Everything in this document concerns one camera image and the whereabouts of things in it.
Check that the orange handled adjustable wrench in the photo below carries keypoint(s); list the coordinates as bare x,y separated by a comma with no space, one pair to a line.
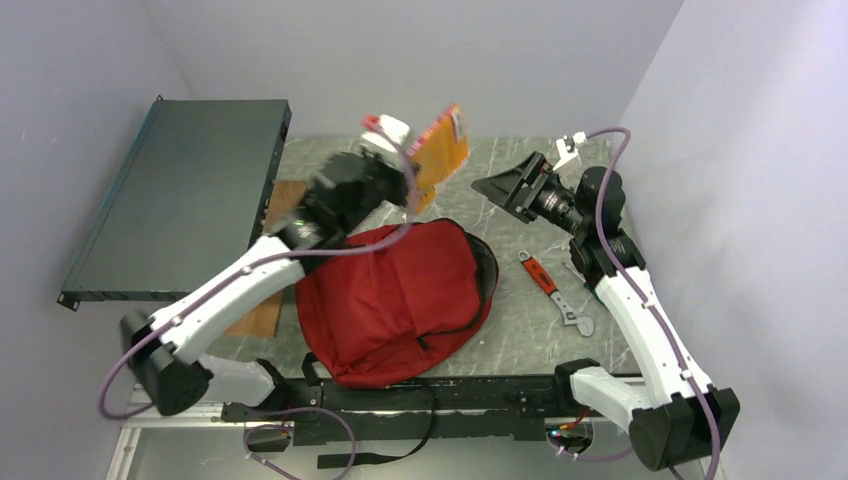
570,316

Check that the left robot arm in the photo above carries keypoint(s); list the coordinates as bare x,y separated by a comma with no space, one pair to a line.
167,350

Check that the purple Roald Dahl book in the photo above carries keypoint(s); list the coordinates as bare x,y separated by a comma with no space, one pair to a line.
438,152

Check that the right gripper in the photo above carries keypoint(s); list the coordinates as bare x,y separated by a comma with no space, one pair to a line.
534,170

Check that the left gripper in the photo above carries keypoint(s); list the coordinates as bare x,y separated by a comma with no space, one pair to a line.
396,169

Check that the wooden board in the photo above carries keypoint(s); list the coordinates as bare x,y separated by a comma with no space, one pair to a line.
262,321

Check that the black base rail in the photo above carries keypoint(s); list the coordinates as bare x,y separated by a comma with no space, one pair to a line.
519,407

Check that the red backpack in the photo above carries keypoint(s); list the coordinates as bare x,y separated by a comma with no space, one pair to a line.
380,318

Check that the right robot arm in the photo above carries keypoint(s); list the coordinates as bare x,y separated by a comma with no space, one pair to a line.
675,414

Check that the dark grey rack server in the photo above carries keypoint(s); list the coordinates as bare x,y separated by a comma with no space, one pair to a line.
188,199

